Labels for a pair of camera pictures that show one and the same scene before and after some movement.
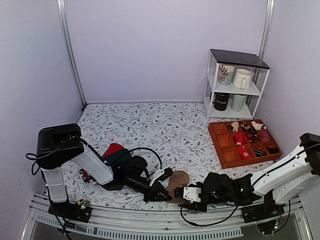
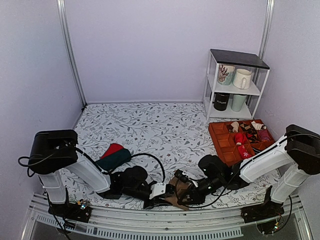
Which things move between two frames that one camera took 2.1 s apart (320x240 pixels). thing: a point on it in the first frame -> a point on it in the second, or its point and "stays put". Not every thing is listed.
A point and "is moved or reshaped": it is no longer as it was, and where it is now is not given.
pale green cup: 237,101 stays put
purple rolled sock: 263,135 stays put
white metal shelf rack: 233,83 stays put
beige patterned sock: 235,125 stays put
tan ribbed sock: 178,179 is moved or reshaped
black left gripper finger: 156,193 -> 157,201
